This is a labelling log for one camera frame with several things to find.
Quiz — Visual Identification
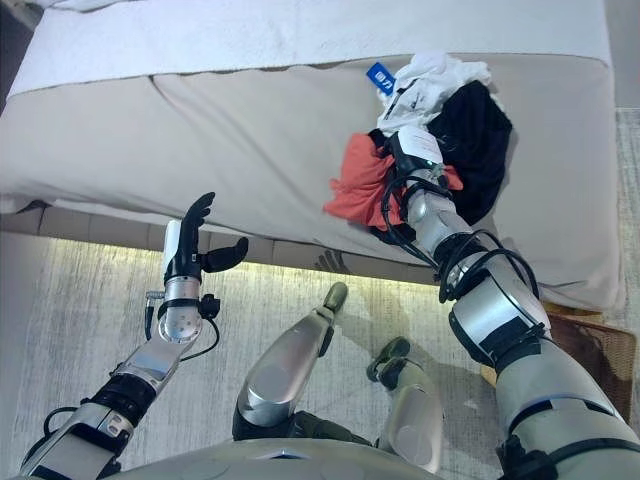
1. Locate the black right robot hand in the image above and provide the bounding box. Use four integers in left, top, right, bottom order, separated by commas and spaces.
368, 124, 446, 176

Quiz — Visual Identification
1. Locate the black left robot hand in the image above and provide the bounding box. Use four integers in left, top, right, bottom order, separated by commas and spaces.
162, 192, 250, 281

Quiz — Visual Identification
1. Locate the white garment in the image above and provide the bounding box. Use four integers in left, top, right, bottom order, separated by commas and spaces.
375, 51, 494, 136

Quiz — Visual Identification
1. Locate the black garment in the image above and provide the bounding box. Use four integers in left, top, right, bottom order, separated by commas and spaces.
369, 79, 516, 246

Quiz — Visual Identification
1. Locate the orange garment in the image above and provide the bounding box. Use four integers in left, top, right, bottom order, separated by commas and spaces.
323, 132, 464, 231

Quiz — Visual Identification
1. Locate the brown upholstered bed base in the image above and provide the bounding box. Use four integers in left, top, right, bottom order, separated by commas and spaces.
0, 199, 441, 289

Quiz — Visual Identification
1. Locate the large bed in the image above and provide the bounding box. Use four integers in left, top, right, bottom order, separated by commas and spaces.
0, 53, 626, 311

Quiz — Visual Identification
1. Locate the brown wicker basket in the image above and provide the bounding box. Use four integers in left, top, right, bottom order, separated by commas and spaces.
479, 299, 639, 426

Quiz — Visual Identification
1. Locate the blue tag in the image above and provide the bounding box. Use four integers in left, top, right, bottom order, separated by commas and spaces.
364, 60, 397, 96

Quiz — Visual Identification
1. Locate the grey striped rug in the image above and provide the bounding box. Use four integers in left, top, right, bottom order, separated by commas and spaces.
0, 107, 640, 480

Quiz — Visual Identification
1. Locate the silver left robot leg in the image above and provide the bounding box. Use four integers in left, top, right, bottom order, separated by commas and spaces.
232, 282, 350, 441

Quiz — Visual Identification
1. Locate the silver robot leg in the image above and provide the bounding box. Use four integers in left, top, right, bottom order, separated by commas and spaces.
367, 337, 446, 474
232, 282, 350, 441

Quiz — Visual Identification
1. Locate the white textured blanket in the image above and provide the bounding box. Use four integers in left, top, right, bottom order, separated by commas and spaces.
0, 0, 614, 101

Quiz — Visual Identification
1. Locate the grey robot torso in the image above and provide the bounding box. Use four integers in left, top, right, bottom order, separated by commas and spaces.
119, 437, 451, 480

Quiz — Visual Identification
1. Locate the silver right robot leg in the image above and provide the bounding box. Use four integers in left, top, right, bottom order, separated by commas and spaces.
367, 337, 446, 474

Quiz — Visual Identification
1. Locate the white duvet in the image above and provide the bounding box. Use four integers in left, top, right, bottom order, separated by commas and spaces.
42, 0, 121, 11

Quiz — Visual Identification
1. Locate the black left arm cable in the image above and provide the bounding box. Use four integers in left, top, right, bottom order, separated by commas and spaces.
144, 292, 221, 361

